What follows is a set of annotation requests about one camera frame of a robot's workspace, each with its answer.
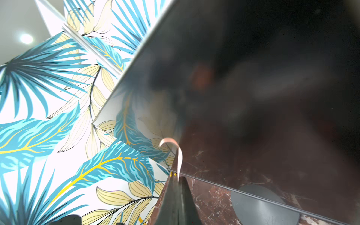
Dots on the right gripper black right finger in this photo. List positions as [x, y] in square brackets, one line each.
[188, 214]

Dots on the left aluminium frame post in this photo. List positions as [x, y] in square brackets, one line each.
[61, 21]

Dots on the black computer monitor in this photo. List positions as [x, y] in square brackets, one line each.
[255, 93]

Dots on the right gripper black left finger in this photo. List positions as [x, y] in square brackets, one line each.
[168, 213]

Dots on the grey round monitor stand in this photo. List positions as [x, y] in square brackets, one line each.
[251, 211]

